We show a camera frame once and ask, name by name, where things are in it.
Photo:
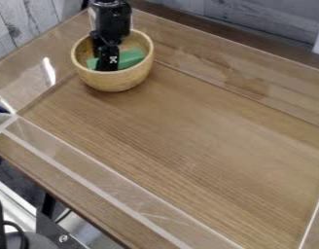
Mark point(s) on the clear acrylic tray wall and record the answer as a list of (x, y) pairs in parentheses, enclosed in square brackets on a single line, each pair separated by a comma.
[(200, 160)]

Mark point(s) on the green rectangular block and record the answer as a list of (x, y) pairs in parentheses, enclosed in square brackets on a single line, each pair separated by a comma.
[(128, 58)]

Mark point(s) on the black metal bracket with screw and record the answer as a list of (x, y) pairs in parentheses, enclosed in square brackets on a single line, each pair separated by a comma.
[(58, 236)]

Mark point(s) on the black table leg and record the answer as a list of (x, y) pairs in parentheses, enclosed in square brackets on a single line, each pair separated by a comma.
[(48, 206)]

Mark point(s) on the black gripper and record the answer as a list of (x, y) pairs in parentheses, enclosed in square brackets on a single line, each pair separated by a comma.
[(112, 26)]

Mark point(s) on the light wooden bowl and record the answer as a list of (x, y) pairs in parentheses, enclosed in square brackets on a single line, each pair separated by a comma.
[(113, 81)]

